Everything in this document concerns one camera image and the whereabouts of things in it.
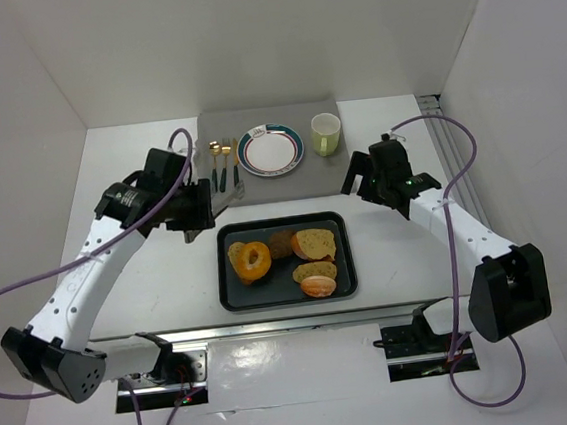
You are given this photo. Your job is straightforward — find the metal bread tongs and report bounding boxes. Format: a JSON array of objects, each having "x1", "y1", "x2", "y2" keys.
[{"x1": 184, "y1": 181, "x2": 245, "y2": 244}]

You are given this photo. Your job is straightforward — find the orange bagel bread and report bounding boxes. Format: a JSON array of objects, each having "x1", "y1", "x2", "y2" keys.
[{"x1": 235, "y1": 241, "x2": 272, "y2": 282}]

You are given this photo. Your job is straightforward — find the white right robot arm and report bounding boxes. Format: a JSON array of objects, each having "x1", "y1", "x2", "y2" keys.
[{"x1": 341, "y1": 136, "x2": 552, "y2": 343}]

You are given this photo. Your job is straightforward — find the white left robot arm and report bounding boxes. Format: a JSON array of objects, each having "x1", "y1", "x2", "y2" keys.
[{"x1": 1, "y1": 148, "x2": 215, "y2": 403}]

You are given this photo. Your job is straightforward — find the seeded bread slice left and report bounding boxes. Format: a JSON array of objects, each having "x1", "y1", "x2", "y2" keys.
[{"x1": 227, "y1": 242, "x2": 244, "y2": 269}]

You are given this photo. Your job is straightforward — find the large seeded bread slice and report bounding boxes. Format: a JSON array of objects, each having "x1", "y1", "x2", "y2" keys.
[{"x1": 290, "y1": 228, "x2": 336, "y2": 261}]

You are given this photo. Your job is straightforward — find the small seeded bread slice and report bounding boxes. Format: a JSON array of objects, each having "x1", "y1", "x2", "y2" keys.
[{"x1": 292, "y1": 261, "x2": 338, "y2": 283}]

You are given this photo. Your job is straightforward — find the light green mug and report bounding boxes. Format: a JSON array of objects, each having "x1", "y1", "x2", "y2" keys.
[{"x1": 311, "y1": 113, "x2": 342, "y2": 157}]

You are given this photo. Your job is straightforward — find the grey placemat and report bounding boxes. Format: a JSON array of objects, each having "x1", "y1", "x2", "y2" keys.
[{"x1": 193, "y1": 98, "x2": 350, "y2": 207}]

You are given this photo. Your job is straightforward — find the white plate teal rim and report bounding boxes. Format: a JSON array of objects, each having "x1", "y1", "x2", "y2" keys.
[{"x1": 236, "y1": 123, "x2": 305, "y2": 178}]

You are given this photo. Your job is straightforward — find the dark brown round bun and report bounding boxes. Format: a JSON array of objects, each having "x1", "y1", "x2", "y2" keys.
[{"x1": 267, "y1": 229, "x2": 295, "y2": 260}]

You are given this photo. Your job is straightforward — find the black baking tray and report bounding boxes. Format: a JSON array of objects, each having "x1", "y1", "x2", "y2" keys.
[{"x1": 217, "y1": 211, "x2": 358, "y2": 312}]

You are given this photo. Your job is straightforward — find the orange shell madeleine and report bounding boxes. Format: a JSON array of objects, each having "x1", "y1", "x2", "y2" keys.
[{"x1": 300, "y1": 275, "x2": 337, "y2": 299}]

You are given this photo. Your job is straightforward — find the gold spoon green handle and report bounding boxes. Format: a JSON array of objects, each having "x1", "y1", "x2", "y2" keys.
[{"x1": 208, "y1": 141, "x2": 221, "y2": 193}]

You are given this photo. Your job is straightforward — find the aluminium rail right side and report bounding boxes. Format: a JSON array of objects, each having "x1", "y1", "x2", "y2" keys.
[{"x1": 415, "y1": 94, "x2": 491, "y2": 226}]

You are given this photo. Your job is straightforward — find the aluminium rail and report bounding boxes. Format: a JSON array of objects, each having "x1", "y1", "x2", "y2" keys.
[
  {"x1": 415, "y1": 94, "x2": 491, "y2": 226},
  {"x1": 86, "y1": 295, "x2": 475, "y2": 354}
]

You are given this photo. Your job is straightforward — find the gold fork green handle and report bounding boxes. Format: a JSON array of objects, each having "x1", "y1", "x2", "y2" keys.
[{"x1": 219, "y1": 138, "x2": 231, "y2": 192}]

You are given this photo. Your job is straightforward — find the gold knife green handle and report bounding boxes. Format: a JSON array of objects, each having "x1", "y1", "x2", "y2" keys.
[{"x1": 232, "y1": 139, "x2": 240, "y2": 187}]

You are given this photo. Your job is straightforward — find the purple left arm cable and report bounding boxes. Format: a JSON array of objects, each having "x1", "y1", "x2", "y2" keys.
[{"x1": 0, "y1": 127, "x2": 220, "y2": 425}]

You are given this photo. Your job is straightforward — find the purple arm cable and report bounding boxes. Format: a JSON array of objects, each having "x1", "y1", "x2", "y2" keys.
[
  {"x1": 0, "y1": 127, "x2": 220, "y2": 425},
  {"x1": 387, "y1": 107, "x2": 530, "y2": 417}
]

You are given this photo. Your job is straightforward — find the aluminium rail front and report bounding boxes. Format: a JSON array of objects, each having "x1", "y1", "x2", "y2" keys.
[{"x1": 86, "y1": 295, "x2": 475, "y2": 354}]

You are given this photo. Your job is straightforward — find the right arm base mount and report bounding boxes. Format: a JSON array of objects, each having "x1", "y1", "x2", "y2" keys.
[{"x1": 372, "y1": 320, "x2": 479, "y2": 383}]

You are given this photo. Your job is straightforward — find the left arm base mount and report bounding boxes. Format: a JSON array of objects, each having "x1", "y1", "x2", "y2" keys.
[{"x1": 115, "y1": 345, "x2": 209, "y2": 414}]

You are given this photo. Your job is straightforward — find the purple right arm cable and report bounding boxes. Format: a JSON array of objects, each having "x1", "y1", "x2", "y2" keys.
[{"x1": 387, "y1": 107, "x2": 530, "y2": 417}]

